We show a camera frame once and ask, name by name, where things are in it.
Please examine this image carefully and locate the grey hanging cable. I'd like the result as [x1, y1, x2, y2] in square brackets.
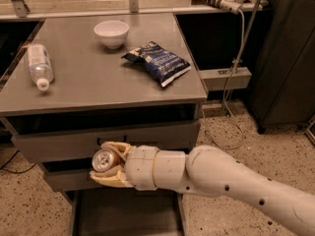
[200, 8, 246, 150]

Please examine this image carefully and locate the grey bottom drawer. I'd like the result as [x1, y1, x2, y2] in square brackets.
[66, 188, 187, 236]

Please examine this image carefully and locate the grey middle drawer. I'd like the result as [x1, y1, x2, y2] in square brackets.
[41, 148, 194, 193]

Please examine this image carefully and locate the white capped coiled device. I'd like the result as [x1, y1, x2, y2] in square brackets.
[200, 0, 241, 15]

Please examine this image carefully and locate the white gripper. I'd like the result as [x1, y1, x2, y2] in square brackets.
[90, 142, 158, 191]

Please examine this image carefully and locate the orange soda can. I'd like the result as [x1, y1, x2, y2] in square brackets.
[92, 149, 120, 172]

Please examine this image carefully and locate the clear plastic water bottle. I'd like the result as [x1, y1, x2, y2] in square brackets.
[27, 44, 54, 91]

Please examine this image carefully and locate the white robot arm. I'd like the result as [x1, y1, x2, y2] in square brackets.
[90, 142, 315, 236]

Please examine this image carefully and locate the grey top drawer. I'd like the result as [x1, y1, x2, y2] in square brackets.
[10, 103, 200, 162]

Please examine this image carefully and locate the white ceramic bowl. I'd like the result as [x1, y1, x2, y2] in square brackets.
[94, 21, 129, 49]

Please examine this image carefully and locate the metal shelf rail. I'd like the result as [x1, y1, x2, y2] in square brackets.
[0, 0, 270, 21]

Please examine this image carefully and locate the blue chip bag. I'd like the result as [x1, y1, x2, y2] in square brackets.
[123, 41, 191, 88]

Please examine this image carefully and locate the grey drawer cabinet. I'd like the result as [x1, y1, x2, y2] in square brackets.
[0, 13, 207, 236]

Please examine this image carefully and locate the grey drawer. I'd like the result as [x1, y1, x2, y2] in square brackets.
[41, 148, 194, 193]
[10, 103, 200, 162]
[66, 188, 187, 236]

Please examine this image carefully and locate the black floor cable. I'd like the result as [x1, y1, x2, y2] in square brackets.
[0, 149, 37, 174]

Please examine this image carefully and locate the dark cabinet on right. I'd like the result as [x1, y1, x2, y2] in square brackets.
[248, 0, 315, 134]

